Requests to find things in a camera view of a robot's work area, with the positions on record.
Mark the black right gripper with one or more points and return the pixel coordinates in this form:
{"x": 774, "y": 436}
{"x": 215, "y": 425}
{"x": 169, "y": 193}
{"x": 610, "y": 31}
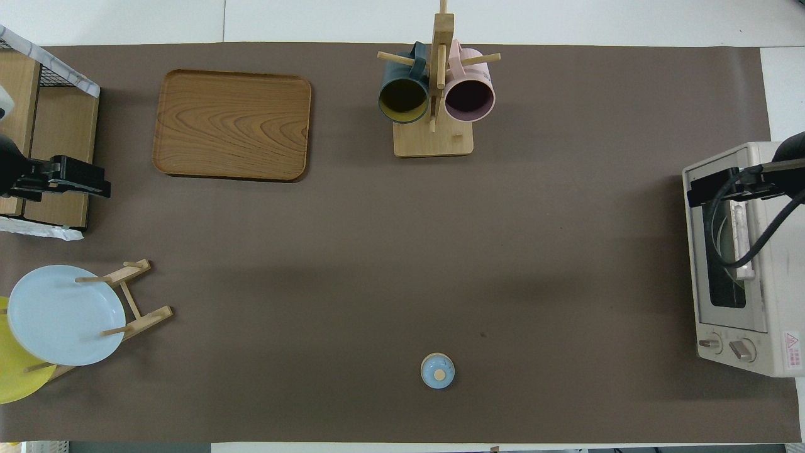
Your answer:
{"x": 764, "y": 178}

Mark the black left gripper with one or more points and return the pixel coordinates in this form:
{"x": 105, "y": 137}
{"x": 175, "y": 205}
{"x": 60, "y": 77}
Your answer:
{"x": 34, "y": 179}

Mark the beige toaster oven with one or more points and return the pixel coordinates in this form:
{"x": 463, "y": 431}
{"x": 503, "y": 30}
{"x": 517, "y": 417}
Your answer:
{"x": 780, "y": 296}

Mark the white crumpled sheet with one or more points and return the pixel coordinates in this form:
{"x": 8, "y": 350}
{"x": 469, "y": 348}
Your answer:
{"x": 38, "y": 229}

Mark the light blue plate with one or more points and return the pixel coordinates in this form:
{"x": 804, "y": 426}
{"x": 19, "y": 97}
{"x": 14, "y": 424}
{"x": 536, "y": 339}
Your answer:
{"x": 63, "y": 314}

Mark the wooden plate rack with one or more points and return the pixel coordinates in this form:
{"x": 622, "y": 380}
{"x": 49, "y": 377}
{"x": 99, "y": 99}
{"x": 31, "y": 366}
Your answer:
{"x": 148, "y": 319}

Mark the wooden serving tray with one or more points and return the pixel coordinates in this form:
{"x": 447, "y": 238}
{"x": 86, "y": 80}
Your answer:
{"x": 233, "y": 126}

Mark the yellow plate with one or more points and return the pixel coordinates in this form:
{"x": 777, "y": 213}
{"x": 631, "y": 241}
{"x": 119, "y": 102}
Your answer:
{"x": 12, "y": 377}

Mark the pink mug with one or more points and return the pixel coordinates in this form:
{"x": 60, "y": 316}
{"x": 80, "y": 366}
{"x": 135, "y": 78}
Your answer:
{"x": 478, "y": 72}

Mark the wooden mug tree stand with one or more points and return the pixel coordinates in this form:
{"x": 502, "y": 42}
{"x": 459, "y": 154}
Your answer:
{"x": 434, "y": 141}

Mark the brown table mat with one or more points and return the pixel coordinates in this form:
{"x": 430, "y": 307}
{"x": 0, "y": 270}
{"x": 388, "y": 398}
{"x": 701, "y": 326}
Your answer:
{"x": 352, "y": 270}

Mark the dark blue mug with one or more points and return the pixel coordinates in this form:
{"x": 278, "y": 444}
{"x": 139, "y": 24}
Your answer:
{"x": 393, "y": 75}

